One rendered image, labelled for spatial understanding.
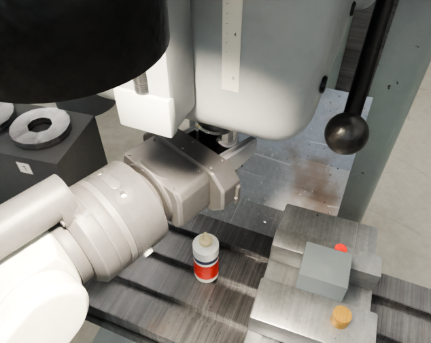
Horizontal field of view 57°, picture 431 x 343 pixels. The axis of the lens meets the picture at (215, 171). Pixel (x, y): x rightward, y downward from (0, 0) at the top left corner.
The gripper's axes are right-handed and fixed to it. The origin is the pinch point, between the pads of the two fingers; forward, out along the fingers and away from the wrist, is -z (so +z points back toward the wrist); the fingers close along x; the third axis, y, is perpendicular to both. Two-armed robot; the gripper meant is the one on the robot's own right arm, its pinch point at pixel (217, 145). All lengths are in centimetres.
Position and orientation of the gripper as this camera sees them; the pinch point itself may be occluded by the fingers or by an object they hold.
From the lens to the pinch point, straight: 43.6
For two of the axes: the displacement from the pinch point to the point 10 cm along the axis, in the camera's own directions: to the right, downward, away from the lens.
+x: -7.2, -5.0, 4.8
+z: -6.9, 5.1, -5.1
